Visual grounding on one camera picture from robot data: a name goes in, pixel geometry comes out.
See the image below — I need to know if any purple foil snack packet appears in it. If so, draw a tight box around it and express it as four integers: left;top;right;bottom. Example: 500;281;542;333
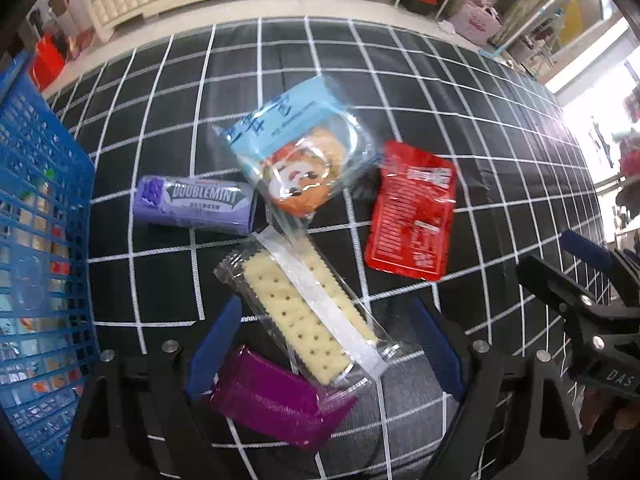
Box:
209;346;358;451

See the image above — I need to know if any pink gift bag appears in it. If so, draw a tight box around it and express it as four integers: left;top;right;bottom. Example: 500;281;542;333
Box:
449;0;502;47

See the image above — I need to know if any blue plastic basket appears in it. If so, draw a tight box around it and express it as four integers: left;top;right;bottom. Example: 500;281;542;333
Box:
1;52;98;479

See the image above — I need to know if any purple doublemint gum tube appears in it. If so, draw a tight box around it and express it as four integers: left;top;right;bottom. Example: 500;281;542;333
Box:
132;176;257;236

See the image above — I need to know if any red paper bag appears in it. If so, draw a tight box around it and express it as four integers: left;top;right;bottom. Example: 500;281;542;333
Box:
28;32;65;91

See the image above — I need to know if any clear cracker packet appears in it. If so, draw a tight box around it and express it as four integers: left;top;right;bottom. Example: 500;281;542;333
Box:
215;226;401;394

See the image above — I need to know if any red foil snack pouch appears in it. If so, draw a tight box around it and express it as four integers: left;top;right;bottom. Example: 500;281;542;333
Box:
364;141;457;282

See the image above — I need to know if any person right hand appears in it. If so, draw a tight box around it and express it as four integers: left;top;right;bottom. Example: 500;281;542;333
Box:
579;387;640;434

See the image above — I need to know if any blue cartoon bread packet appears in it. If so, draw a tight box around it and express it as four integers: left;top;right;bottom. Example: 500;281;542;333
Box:
213;75;378;237

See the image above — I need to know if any black white grid tablecloth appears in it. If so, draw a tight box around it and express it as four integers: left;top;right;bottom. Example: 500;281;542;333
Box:
47;17;612;479

